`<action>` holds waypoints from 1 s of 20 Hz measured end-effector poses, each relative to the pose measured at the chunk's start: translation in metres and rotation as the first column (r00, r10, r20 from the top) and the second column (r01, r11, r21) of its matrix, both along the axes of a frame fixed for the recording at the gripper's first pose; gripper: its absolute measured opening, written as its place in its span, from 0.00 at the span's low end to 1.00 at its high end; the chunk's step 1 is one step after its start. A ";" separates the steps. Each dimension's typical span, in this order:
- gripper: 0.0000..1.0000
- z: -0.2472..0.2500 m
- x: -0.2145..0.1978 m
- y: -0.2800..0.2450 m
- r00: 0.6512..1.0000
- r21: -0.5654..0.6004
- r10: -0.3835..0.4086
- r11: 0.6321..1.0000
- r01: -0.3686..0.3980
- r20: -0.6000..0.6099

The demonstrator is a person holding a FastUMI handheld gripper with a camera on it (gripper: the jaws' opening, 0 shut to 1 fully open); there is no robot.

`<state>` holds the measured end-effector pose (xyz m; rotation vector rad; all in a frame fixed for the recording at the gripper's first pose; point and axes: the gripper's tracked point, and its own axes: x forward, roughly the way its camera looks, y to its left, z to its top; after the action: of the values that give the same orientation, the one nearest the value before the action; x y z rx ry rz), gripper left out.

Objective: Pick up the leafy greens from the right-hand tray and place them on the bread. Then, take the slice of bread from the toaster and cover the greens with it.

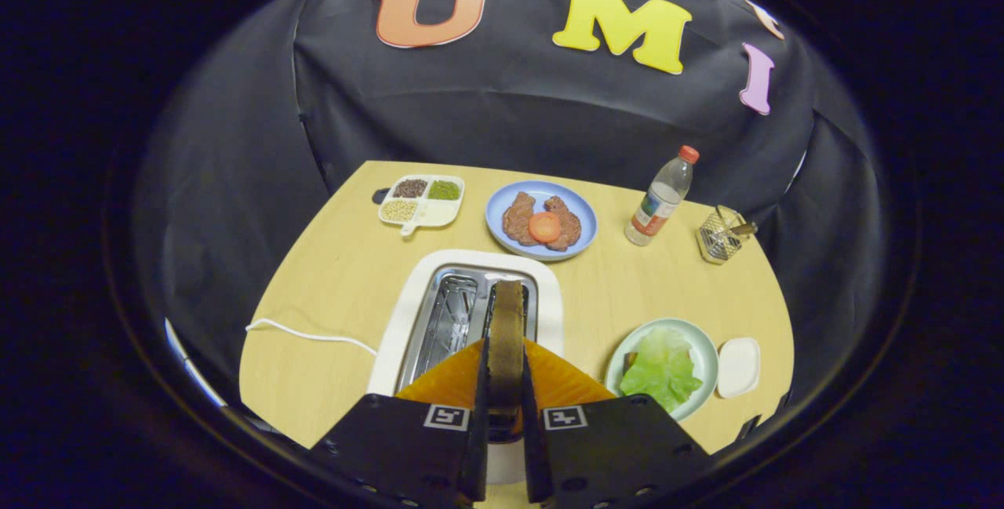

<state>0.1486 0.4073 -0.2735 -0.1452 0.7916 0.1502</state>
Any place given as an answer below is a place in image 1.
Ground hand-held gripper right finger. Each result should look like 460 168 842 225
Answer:
522 336 715 509

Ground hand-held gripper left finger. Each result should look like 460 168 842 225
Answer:
310 336 491 506

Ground green lettuce leaf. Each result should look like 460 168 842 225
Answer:
620 326 704 414

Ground plain brown toast slice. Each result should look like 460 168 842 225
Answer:
486 280 526 435

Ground white toaster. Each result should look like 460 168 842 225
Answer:
366 249 566 486

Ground pale green round plate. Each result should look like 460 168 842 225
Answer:
604 318 719 422

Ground small white dish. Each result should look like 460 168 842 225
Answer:
717 337 762 399

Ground brown meat piece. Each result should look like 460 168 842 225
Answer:
502 191 542 247
544 195 583 252

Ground red tomato slice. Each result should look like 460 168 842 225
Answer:
528 211 562 244

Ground white divided condiment dish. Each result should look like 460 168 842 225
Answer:
378 174 466 237

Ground clear water bottle red cap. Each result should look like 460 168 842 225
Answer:
624 145 700 247

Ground blue round plate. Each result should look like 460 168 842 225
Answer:
485 180 598 262

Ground white power cable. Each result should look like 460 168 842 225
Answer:
246 318 379 357

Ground metal wire utensil holder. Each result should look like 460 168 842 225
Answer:
697 205 758 265

